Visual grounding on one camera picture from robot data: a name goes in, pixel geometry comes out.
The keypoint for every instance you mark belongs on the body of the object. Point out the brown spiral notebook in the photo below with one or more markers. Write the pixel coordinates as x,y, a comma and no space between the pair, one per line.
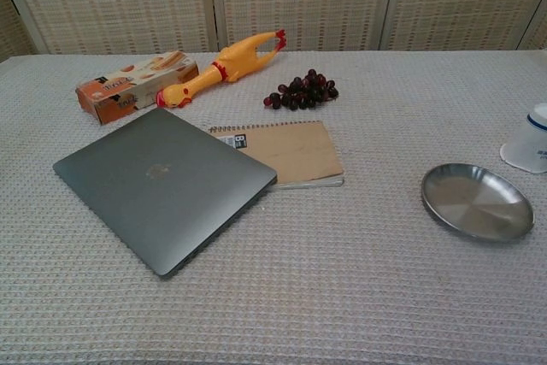
299,153

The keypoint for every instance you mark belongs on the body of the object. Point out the white woven fringed tablecloth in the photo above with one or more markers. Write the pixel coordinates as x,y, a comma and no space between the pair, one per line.
299,288

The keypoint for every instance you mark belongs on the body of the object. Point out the white paper cup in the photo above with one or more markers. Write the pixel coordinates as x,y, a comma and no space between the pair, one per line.
527,143

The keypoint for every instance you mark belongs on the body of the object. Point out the dark red grape bunch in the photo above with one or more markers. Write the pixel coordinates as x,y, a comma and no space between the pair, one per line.
307,91

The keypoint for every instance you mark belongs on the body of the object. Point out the grey closed laptop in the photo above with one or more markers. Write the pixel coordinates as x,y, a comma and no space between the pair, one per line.
162,185

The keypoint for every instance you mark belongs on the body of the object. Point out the yellow rubber chicken toy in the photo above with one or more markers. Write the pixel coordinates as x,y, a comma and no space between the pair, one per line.
231,61

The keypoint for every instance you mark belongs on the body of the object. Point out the round steel plate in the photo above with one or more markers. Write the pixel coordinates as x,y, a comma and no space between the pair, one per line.
474,202

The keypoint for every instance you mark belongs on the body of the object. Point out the orange cookie box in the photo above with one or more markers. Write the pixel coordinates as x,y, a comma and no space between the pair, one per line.
124,91

